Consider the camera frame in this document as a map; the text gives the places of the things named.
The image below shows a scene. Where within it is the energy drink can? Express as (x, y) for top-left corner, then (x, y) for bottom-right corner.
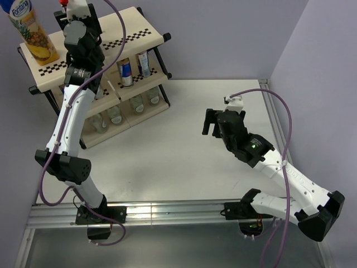
(95, 85), (105, 100)
(116, 58), (134, 88)
(136, 51), (151, 78)

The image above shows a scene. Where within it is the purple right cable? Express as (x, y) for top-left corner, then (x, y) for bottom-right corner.
(230, 88), (292, 267)

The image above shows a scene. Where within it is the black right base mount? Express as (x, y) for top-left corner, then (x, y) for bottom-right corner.
(220, 202), (276, 239)

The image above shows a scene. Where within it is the aluminium rail frame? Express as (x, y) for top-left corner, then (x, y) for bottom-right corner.
(13, 79), (335, 268)

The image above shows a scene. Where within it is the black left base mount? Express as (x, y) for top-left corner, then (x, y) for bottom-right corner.
(75, 205), (127, 246)

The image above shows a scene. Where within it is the pineapple juice carton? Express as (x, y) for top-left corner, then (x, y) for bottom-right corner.
(1, 0), (59, 66)

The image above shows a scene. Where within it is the glass bottle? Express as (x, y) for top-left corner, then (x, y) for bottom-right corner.
(88, 113), (108, 134)
(147, 86), (160, 106)
(129, 94), (144, 115)
(107, 105), (123, 125)

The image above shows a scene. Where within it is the beige three-tier shelf rack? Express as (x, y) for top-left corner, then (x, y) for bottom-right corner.
(16, 7), (171, 149)

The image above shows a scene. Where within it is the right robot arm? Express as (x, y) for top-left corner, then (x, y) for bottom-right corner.
(202, 109), (345, 242)

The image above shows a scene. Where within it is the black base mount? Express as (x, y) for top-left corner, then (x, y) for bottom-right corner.
(75, 205), (127, 246)
(220, 202), (276, 239)

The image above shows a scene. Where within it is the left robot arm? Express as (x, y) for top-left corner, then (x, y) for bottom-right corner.
(35, 1), (109, 223)

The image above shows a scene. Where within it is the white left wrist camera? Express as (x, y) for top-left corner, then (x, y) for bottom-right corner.
(59, 0), (91, 21)

